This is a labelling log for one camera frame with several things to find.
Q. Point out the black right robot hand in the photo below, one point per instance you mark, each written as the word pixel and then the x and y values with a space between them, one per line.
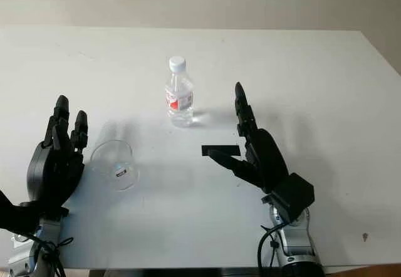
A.
pixel 269 158

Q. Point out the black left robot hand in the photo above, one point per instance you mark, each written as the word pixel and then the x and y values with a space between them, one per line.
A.
pixel 51 170

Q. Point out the clear plastic water bottle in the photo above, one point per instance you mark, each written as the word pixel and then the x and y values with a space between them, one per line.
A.
pixel 179 101

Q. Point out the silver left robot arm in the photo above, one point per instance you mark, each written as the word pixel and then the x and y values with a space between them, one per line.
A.
pixel 47 230

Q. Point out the clear plastic cup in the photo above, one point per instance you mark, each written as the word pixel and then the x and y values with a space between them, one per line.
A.
pixel 116 164

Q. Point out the black tape strip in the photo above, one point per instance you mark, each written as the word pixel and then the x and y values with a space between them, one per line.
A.
pixel 219 150

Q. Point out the black robot torso edge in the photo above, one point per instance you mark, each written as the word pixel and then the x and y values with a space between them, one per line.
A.
pixel 172 272

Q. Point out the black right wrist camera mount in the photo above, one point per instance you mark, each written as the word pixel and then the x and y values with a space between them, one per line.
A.
pixel 296 192

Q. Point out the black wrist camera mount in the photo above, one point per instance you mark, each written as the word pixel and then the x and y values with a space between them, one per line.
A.
pixel 296 192
pixel 18 216

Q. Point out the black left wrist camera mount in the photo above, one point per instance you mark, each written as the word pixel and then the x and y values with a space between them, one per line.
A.
pixel 18 216

